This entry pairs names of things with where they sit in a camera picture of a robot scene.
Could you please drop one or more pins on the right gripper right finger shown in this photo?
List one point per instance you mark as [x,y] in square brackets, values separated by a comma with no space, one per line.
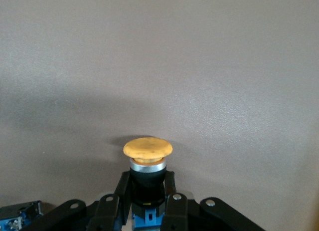
[177,213]

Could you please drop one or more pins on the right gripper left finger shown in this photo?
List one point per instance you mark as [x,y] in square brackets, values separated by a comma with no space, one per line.
[104,211]

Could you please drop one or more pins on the yellow mushroom push button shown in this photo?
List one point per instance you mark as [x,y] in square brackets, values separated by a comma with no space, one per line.
[147,147]
[17,213]

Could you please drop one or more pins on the brown table mat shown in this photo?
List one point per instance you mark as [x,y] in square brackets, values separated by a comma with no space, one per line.
[159,66]

